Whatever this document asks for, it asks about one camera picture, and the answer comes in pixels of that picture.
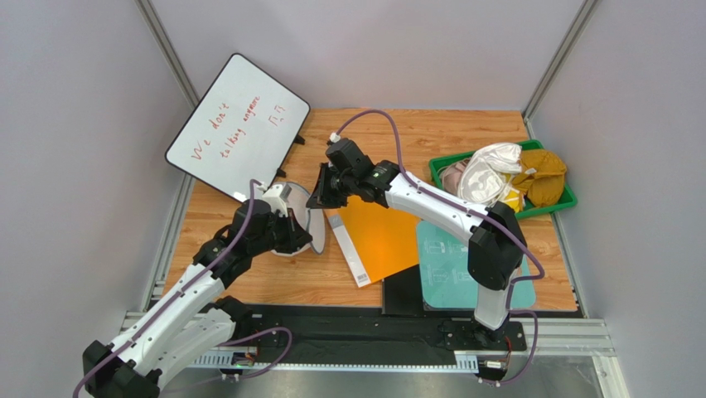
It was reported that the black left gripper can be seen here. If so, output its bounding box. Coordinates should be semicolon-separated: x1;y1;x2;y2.
249;206;312;256

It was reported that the white mesh laundry bag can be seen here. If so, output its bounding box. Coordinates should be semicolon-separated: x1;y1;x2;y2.
272;182;326;257

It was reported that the white bra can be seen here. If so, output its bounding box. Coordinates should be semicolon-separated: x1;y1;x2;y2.
456;143;522;205

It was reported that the mustard yellow bra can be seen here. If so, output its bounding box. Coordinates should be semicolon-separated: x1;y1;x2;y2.
510;149;568;207

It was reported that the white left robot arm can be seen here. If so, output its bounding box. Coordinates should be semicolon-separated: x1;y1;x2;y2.
73;199;313;397

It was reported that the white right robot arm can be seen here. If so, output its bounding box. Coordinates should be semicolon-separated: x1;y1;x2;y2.
307;138;527;347

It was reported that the pink bra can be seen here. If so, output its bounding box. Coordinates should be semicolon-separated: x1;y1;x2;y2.
439;158;470;195

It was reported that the orange plastic folder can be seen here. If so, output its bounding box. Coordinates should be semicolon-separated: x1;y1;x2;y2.
324;197;420;288

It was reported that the white whiteboard with red writing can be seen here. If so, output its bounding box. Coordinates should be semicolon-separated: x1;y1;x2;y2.
165;53;311;201

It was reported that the black mat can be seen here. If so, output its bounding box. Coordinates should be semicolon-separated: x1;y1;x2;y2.
382;264;474;318

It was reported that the teal cutting board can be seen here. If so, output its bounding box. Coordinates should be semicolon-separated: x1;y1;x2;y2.
415;220;537;310

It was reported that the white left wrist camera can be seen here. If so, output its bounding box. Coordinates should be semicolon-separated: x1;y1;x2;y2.
261;182;292;217

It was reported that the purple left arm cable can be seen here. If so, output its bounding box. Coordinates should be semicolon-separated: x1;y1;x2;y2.
72;177;295;398

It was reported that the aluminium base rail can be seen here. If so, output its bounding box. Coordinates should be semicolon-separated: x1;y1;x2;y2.
114;311;617;373

